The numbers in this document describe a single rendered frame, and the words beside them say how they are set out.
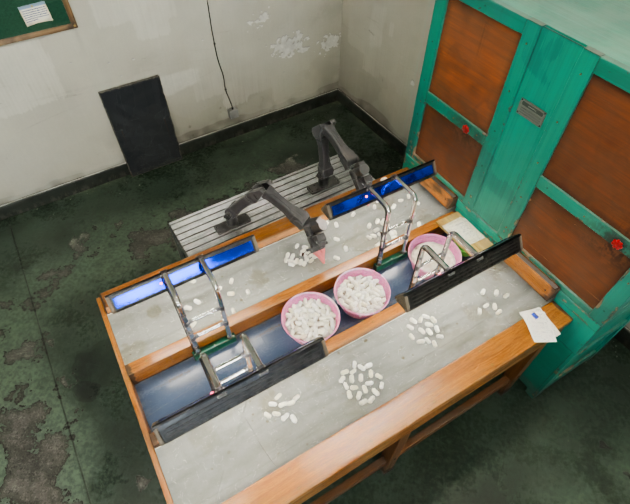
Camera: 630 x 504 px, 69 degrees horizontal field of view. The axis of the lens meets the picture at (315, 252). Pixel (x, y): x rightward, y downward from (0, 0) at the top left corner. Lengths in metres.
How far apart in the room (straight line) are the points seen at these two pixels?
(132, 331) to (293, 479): 0.96
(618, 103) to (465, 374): 1.14
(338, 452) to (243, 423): 0.38
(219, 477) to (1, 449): 1.53
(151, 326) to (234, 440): 0.65
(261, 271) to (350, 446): 0.92
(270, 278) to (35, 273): 1.94
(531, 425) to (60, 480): 2.50
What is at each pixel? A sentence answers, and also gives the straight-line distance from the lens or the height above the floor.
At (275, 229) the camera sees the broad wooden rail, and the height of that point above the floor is 0.76.
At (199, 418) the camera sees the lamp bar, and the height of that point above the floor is 1.07.
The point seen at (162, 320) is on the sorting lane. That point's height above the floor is 0.74.
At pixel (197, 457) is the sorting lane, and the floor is 0.74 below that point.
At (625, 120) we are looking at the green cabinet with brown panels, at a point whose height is 1.64.
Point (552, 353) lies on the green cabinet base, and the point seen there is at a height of 0.43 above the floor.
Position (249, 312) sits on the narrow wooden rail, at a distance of 2.12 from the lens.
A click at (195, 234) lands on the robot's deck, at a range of 2.61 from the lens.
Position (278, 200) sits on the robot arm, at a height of 1.01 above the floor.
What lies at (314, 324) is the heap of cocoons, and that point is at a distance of 2.10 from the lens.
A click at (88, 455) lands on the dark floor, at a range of 2.90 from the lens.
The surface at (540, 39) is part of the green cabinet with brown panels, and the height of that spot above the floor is 1.74.
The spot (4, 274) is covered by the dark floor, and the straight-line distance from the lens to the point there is 3.81.
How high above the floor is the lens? 2.55
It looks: 51 degrees down
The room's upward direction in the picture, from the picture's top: 1 degrees clockwise
